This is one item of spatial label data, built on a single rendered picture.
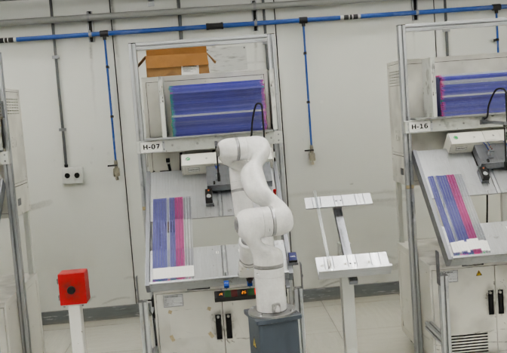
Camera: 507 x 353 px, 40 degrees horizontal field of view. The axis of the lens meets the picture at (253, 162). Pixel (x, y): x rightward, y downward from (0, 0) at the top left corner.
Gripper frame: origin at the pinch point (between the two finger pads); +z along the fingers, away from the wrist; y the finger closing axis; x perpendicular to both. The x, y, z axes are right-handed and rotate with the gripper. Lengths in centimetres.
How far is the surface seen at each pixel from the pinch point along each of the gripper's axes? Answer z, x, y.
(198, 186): 3, 61, -22
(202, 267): 3.2, 10.5, -21.8
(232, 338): 53, -2, -10
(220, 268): 3.2, 9.2, -13.2
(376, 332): 133, 34, 83
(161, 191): 3, 60, -41
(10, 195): 8, 69, -122
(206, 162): -5, 70, -17
